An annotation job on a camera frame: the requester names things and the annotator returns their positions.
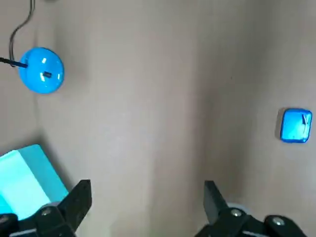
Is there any blue desk lamp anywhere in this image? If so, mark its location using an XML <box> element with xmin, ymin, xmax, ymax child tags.
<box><xmin>0</xmin><ymin>47</ymin><xmax>65</xmax><ymax>94</ymax></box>

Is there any teal plastic tray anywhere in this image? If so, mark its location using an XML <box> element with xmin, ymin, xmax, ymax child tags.
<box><xmin>0</xmin><ymin>144</ymin><xmax>70</xmax><ymax>222</ymax></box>

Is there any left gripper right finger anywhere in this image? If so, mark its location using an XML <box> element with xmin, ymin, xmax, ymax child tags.
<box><xmin>197</xmin><ymin>180</ymin><xmax>309</xmax><ymax>237</ymax></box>

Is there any small blue parts tray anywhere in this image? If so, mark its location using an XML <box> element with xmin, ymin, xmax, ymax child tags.
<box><xmin>280</xmin><ymin>108</ymin><xmax>312</xmax><ymax>144</ymax></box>

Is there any black lamp cable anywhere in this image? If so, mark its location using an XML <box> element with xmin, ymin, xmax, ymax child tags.
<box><xmin>8</xmin><ymin>0</ymin><xmax>37</xmax><ymax>65</ymax></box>

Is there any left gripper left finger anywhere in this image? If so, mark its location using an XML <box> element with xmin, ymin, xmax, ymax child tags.
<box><xmin>0</xmin><ymin>179</ymin><xmax>92</xmax><ymax>237</ymax></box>

